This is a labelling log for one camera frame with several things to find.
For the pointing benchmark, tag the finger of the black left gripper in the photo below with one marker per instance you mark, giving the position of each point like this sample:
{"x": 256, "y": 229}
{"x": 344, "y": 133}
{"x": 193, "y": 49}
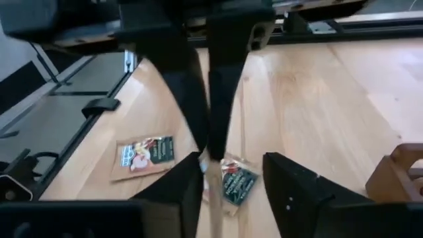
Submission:
{"x": 224, "y": 92}
{"x": 188, "y": 92}

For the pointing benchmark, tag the black table-level camera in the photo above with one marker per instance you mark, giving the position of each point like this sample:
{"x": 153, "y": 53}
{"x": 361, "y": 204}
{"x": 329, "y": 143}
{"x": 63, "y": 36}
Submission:
{"x": 13, "y": 190}

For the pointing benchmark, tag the black table edge bracket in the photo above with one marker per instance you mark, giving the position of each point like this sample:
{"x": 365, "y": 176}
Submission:
{"x": 99, "y": 106}

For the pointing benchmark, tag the wooden tea organizer box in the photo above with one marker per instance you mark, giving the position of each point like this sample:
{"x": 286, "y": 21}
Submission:
{"x": 386, "y": 178}

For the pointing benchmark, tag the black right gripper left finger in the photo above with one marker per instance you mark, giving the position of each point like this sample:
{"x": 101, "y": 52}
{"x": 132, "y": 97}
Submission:
{"x": 178, "y": 191}

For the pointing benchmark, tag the brown vanilla cinnamon tea packet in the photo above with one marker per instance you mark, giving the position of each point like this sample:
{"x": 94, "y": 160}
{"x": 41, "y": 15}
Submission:
{"x": 238, "y": 185}
{"x": 145, "y": 155}

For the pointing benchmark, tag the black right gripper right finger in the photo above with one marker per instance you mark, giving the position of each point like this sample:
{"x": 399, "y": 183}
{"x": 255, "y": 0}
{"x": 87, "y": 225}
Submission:
{"x": 297, "y": 198}

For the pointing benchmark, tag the black metal table frame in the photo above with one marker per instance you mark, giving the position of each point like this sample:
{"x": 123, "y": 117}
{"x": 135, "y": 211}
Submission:
{"x": 380, "y": 29}

